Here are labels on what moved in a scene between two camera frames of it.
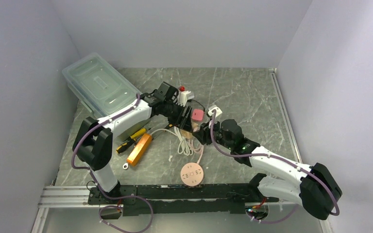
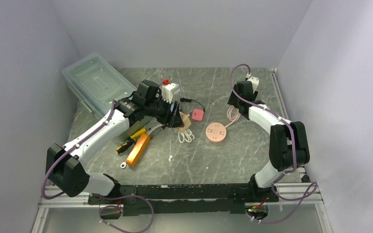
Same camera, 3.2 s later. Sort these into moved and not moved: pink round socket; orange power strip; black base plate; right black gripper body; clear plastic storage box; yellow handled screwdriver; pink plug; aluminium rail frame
Moved: right black gripper body; pink round socket
Not moved: yellow handled screwdriver; black base plate; aluminium rail frame; clear plastic storage box; orange power strip; pink plug
